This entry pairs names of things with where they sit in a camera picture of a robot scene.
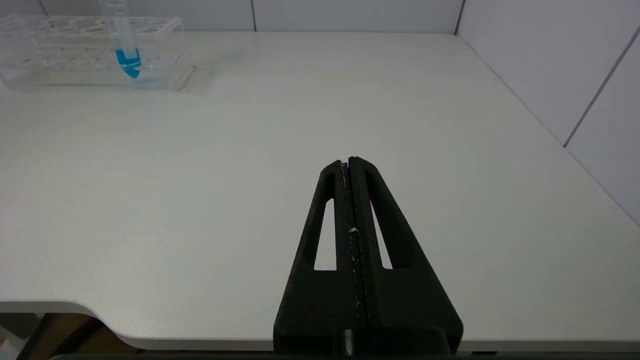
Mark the test tube with blue pigment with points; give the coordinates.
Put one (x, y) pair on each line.
(128, 57)

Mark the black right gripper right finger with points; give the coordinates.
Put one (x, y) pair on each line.
(400, 300)

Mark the clear acrylic test tube rack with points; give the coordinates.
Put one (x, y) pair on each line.
(65, 55)

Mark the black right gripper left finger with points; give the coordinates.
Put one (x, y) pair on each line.
(320, 300)

